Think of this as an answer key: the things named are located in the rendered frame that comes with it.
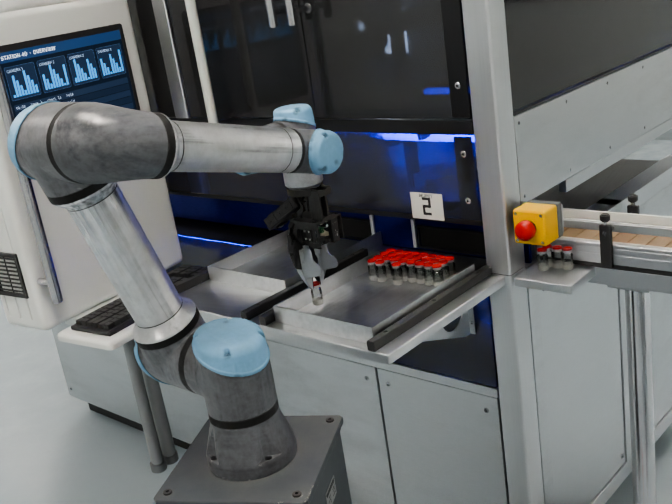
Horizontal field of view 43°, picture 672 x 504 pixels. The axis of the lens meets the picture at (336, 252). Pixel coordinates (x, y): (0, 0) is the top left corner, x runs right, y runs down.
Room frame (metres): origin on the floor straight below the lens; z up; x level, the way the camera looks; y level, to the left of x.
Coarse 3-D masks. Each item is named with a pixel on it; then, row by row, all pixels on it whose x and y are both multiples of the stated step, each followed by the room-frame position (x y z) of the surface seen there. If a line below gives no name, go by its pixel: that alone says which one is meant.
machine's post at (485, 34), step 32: (480, 0) 1.67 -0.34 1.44; (480, 32) 1.67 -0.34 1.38; (480, 64) 1.68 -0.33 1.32; (480, 96) 1.68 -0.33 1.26; (480, 128) 1.69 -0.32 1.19; (512, 128) 1.70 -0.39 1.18; (480, 160) 1.69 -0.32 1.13; (512, 160) 1.69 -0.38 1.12; (480, 192) 1.70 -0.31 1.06; (512, 192) 1.68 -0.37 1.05; (512, 224) 1.67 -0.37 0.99; (512, 256) 1.67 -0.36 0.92; (512, 288) 1.66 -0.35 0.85; (512, 320) 1.66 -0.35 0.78; (512, 352) 1.67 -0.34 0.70; (512, 384) 1.67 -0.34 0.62; (512, 416) 1.68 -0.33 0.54; (512, 448) 1.68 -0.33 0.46; (512, 480) 1.69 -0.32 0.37
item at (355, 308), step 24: (360, 264) 1.80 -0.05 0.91; (336, 288) 1.74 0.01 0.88; (360, 288) 1.72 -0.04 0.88; (384, 288) 1.70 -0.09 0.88; (408, 288) 1.68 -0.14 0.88; (432, 288) 1.66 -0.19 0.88; (288, 312) 1.58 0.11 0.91; (312, 312) 1.63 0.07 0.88; (336, 312) 1.61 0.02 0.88; (360, 312) 1.59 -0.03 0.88; (384, 312) 1.57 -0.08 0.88; (408, 312) 1.51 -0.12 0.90; (360, 336) 1.45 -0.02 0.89
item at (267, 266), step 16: (272, 240) 2.08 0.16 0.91; (352, 240) 2.06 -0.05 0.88; (368, 240) 1.96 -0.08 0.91; (240, 256) 2.00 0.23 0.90; (256, 256) 2.04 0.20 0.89; (272, 256) 2.03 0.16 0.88; (288, 256) 2.01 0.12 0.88; (336, 256) 1.88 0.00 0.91; (208, 272) 1.93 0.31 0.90; (224, 272) 1.89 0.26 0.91; (240, 272) 1.85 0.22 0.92; (256, 272) 1.93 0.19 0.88; (272, 272) 1.91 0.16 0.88; (288, 272) 1.89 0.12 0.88; (256, 288) 1.82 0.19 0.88; (272, 288) 1.78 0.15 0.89
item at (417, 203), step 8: (416, 192) 1.81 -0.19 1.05; (416, 200) 1.81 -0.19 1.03; (424, 200) 1.79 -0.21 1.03; (432, 200) 1.78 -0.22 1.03; (440, 200) 1.76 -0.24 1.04; (416, 208) 1.81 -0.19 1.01; (432, 208) 1.78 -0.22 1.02; (440, 208) 1.77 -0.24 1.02; (416, 216) 1.81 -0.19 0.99; (424, 216) 1.80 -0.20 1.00; (432, 216) 1.78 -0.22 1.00; (440, 216) 1.77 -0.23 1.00
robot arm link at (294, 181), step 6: (288, 174) 1.58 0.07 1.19; (294, 174) 1.57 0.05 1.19; (300, 174) 1.57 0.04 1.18; (306, 174) 1.57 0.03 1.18; (312, 174) 1.58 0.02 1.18; (288, 180) 1.58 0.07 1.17; (294, 180) 1.58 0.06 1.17; (300, 180) 1.57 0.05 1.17; (306, 180) 1.57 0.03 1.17; (312, 180) 1.58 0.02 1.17; (318, 180) 1.58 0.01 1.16; (288, 186) 1.59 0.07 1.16; (294, 186) 1.58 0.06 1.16; (300, 186) 1.57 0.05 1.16; (306, 186) 1.57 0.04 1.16; (312, 186) 1.58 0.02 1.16; (318, 186) 1.59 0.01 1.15
